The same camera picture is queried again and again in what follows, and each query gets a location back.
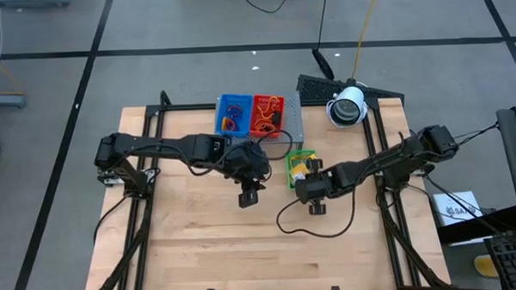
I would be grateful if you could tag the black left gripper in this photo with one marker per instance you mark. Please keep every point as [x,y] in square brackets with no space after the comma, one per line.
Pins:
[245,160]

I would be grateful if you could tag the white cylinder with dark lens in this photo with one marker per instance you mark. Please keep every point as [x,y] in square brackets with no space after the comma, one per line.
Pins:
[347,109]

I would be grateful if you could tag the black perforated metal riser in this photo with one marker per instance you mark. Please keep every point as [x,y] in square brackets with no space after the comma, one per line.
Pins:
[316,89]

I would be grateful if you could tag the thin yellow rubber band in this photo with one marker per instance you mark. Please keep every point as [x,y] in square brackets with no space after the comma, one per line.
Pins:
[265,101]

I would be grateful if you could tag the blue plastic basket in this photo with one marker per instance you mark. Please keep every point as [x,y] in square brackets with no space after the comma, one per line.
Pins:
[220,116]

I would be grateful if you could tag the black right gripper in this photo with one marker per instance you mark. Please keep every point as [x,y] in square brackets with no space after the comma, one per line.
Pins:
[315,186]

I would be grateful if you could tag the black wristband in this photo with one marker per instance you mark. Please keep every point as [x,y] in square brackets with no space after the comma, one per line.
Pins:
[277,117]

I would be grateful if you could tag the red plastic basket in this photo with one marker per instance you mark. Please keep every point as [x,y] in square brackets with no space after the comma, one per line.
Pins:
[255,119]

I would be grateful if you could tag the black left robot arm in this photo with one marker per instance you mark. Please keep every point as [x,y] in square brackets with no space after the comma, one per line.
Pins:
[168,148]

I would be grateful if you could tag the green plastic basket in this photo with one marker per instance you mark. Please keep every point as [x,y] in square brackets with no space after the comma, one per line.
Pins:
[289,169]

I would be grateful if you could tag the black desk foot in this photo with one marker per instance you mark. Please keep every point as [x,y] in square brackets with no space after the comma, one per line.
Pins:
[480,232]

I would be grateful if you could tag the white printed cardboard box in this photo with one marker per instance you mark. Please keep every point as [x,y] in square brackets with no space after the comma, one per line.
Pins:
[456,209]

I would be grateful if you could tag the black keyboard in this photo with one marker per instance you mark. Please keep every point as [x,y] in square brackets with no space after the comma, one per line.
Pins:
[514,263]

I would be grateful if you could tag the yellow rounded object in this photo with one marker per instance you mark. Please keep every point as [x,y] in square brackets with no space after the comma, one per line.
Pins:
[486,267]

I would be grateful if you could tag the black aluminium rig frame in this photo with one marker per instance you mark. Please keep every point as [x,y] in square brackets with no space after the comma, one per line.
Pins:
[175,107]

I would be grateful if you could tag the grey stand foot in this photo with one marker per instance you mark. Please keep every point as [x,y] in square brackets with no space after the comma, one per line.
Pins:
[2,101]
[33,2]

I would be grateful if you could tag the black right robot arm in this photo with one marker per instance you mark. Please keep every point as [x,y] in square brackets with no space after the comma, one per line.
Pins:
[392,157]

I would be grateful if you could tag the wide orange rubber band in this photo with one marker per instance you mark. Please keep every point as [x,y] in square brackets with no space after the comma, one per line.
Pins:
[263,115]

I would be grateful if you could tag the grey perforated metal riser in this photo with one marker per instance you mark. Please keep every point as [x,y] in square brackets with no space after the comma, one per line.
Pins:
[293,118]

